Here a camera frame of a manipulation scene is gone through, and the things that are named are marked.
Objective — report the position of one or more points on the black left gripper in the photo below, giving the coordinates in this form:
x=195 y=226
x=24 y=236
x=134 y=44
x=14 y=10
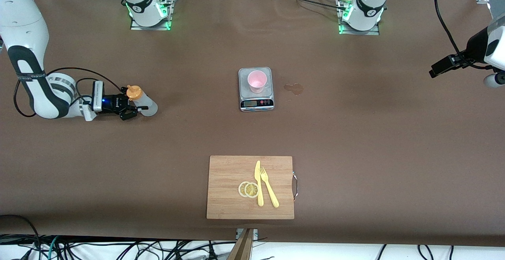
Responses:
x=474 y=47

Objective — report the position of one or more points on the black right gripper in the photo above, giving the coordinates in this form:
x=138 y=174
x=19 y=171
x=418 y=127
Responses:
x=111 y=104

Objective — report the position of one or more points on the clear sauce bottle orange cap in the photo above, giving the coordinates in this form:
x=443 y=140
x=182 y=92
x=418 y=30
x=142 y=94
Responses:
x=146 y=104

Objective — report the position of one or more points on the pink plastic cup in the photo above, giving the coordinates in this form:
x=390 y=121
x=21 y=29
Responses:
x=257 y=81

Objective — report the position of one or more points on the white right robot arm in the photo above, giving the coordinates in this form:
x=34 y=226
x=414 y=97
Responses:
x=23 y=23

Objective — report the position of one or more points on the brown table cover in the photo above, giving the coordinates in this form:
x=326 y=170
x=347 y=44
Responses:
x=355 y=153

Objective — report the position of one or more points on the silver digital kitchen scale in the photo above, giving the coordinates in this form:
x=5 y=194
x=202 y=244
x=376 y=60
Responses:
x=255 y=102

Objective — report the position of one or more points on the wooden cutting board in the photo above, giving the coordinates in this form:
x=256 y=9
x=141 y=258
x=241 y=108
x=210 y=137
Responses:
x=225 y=189

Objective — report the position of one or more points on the lemon slice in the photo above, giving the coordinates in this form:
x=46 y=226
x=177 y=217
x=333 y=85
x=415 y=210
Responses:
x=251 y=190
x=241 y=189

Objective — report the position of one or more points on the yellow plastic knife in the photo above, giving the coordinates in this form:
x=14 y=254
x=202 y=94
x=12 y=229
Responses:
x=259 y=185

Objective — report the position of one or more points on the yellow plastic fork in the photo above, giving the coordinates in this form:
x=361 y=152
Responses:
x=270 y=191

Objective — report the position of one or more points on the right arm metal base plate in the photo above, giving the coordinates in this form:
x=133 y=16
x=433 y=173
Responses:
x=136 y=26

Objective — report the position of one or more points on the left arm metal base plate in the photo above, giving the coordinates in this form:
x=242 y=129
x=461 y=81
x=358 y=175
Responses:
x=375 y=32

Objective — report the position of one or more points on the small metal bracket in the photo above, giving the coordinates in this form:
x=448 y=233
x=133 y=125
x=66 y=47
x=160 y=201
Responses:
x=255 y=233

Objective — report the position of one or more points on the wooden post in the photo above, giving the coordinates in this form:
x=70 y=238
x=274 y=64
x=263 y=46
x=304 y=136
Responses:
x=242 y=248

